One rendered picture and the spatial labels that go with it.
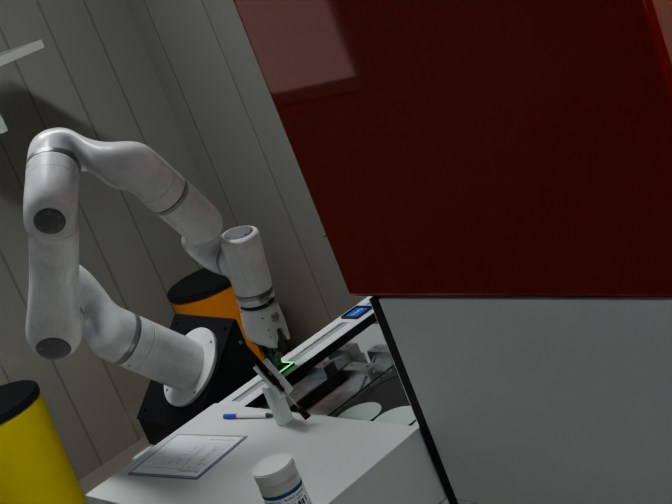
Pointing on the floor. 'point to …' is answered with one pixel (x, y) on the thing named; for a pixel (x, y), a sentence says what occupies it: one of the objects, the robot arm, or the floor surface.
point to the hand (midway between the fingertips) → (273, 361)
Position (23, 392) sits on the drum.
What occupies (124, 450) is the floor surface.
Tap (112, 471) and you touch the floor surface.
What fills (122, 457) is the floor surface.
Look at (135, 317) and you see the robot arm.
